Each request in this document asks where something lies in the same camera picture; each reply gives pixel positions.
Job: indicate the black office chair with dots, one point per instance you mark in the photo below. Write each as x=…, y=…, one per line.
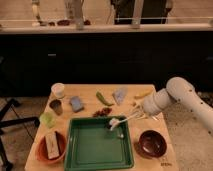
x=6, y=164

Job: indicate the orange bowl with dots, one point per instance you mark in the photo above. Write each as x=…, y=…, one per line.
x=41, y=150

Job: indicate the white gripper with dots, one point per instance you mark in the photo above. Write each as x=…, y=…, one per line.
x=153, y=104

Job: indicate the green chili pepper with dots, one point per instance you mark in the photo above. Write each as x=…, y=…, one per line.
x=101, y=98

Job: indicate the purple bowl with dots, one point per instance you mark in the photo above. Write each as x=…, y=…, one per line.
x=152, y=144

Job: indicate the light blue cloth wedge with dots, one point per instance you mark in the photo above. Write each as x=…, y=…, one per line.
x=119, y=95

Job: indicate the wooden table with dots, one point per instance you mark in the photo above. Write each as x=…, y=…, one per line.
x=87, y=94

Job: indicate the wooden block in bowl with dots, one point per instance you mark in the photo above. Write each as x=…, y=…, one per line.
x=52, y=145

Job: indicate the yellow banana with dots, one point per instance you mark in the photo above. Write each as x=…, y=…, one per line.
x=142, y=94

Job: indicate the light green cup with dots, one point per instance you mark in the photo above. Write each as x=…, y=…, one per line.
x=47, y=119

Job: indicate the white cup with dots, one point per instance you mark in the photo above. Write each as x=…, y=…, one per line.
x=58, y=90

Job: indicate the brown cup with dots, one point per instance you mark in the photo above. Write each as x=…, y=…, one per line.
x=56, y=106

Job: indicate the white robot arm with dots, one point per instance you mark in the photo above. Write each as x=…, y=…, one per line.
x=179, y=90

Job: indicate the green plastic tray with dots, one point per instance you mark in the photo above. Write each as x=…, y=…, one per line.
x=91, y=146

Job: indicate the dark red grape bunch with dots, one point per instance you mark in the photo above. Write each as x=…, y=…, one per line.
x=103, y=112

